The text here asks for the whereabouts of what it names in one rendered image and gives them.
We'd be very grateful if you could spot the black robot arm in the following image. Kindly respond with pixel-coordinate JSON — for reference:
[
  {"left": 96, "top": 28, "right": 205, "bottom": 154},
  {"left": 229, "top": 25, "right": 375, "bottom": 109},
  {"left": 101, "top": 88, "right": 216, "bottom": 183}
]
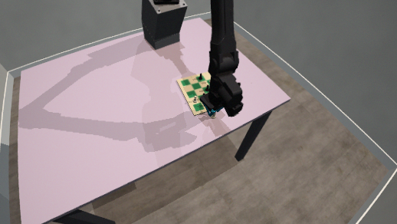
[{"left": 208, "top": 0, "right": 244, "bottom": 117}]

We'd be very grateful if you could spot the green and cream chessboard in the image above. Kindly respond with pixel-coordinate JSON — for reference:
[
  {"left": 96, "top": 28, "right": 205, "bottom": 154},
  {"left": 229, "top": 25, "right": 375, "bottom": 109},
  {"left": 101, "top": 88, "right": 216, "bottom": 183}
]
[{"left": 177, "top": 72, "right": 211, "bottom": 116}]

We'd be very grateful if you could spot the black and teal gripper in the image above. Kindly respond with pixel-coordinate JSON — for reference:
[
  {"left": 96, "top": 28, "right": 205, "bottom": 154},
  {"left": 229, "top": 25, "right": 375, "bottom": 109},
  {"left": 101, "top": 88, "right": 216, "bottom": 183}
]
[{"left": 200, "top": 86, "right": 223, "bottom": 117}]

